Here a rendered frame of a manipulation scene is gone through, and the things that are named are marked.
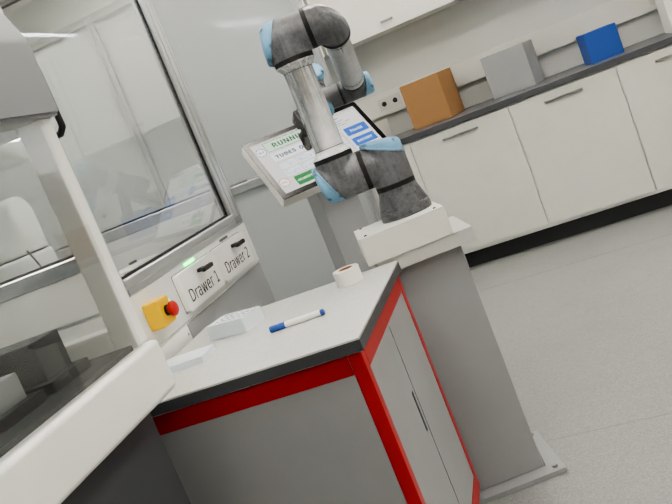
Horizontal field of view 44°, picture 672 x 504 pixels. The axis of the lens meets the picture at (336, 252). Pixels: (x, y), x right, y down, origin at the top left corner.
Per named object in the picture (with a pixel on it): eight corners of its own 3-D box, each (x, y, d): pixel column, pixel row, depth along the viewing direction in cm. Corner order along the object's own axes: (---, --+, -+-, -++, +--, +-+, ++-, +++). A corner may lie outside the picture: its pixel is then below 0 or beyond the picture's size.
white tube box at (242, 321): (265, 318, 214) (259, 305, 213) (247, 332, 207) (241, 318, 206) (229, 327, 220) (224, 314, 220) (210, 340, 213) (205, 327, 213)
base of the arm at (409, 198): (425, 203, 248) (412, 172, 247) (437, 204, 233) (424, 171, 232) (378, 222, 247) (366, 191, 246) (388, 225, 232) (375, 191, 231)
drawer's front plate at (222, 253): (254, 259, 289) (242, 230, 287) (228, 281, 261) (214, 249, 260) (250, 261, 289) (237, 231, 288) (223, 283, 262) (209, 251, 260)
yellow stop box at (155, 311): (179, 318, 216) (168, 292, 215) (169, 326, 209) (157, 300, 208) (162, 324, 217) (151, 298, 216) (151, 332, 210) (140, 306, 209)
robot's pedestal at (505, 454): (538, 433, 267) (455, 213, 256) (567, 471, 237) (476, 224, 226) (450, 468, 268) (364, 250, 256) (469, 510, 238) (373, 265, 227)
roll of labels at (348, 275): (365, 279, 213) (359, 265, 212) (340, 290, 212) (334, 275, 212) (360, 275, 220) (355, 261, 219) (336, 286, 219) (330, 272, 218)
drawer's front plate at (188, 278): (225, 283, 259) (211, 251, 257) (192, 312, 231) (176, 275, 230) (220, 285, 259) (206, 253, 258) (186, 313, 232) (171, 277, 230)
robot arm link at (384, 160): (415, 175, 232) (397, 129, 231) (370, 193, 234) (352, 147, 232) (413, 172, 244) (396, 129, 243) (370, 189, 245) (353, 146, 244)
